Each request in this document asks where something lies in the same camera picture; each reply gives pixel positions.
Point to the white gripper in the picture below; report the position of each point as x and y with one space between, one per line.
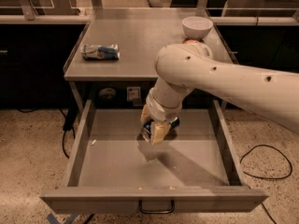
154 108

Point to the blue pepsi can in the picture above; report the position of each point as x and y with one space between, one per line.
145 130

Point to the metal drawer handle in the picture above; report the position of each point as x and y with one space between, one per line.
156 208

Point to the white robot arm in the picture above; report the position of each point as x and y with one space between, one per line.
182 68

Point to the grey counter cabinet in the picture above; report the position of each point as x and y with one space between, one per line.
139 32

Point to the red apple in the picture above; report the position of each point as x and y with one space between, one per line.
191 41

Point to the white bowl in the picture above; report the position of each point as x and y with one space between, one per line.
196 27

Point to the white wall socket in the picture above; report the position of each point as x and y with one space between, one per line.
133 93

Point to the grey open drawer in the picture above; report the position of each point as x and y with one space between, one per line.
111 167

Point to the round grey knob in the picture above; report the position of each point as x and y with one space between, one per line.
107 94

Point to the blue and white snack bag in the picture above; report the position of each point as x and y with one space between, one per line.
100 52

